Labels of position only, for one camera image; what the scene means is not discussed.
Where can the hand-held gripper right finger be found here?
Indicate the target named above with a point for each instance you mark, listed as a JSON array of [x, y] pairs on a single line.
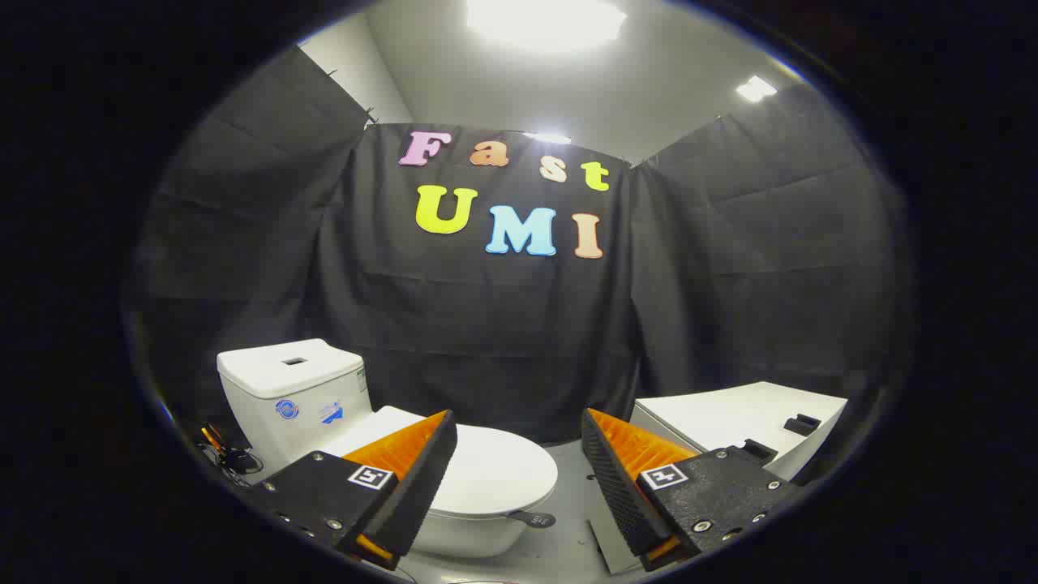
[[616, 487]]

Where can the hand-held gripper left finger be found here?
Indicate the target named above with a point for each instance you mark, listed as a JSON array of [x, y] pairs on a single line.
[[422, 478]]

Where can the white toilet lid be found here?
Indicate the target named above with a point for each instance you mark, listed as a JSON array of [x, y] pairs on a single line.
[[495, 470]]

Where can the grey lid lift tab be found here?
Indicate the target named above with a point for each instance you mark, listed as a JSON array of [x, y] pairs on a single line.
[[535, 519]]

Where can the white toilet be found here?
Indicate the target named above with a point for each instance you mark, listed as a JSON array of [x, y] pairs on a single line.
[[284, 381]]

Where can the white grey louvered cabinet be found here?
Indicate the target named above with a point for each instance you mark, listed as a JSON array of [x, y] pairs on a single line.
[[730, 414]]

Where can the black backdrop cloth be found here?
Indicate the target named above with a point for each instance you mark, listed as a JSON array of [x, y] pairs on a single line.
[[486, 324]]

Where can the rectangular ceiling light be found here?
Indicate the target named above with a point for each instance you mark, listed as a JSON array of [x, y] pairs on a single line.
[[756, 88]]

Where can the large ceiling light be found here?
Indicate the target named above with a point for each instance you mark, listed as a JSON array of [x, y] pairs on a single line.
[[543, 20]]

